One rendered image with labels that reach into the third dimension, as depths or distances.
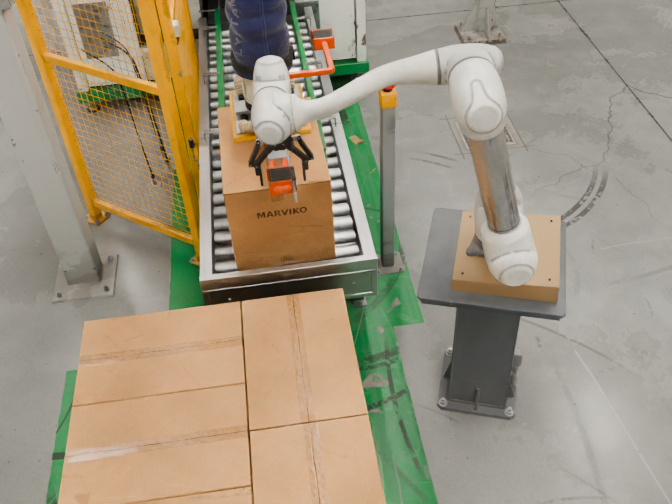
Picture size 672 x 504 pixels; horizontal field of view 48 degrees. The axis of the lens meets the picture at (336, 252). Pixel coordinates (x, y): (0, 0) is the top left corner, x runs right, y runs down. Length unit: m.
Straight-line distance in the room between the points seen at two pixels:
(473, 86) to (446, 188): 2.32
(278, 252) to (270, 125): 1.07
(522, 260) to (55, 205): 2.18
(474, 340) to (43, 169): 1.99
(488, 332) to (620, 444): 0.74
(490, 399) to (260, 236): 1.16
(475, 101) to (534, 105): 3.09
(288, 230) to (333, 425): 0.81
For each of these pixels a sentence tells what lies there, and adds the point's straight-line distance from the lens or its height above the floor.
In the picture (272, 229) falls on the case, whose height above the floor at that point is 0.75.
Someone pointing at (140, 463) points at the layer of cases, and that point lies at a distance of 2.58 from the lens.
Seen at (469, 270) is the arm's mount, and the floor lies 0.81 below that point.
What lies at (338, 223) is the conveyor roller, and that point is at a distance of 3.24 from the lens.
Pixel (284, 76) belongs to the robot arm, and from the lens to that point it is 2.17.
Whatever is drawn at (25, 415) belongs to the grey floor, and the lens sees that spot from 3.57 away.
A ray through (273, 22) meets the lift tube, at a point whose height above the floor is 1.49.
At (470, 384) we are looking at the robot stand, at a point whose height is 0.14.
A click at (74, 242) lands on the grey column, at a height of 0.29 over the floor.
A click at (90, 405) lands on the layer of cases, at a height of 0.54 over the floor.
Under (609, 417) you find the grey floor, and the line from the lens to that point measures 3.36.
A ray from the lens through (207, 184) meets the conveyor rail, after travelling 3.46.
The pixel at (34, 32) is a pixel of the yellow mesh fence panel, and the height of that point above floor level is 1.12.
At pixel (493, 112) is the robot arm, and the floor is 1.58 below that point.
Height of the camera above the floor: 2.65
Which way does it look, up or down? 43 degrees down
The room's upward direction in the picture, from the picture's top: 4 degrees counter-clockwise
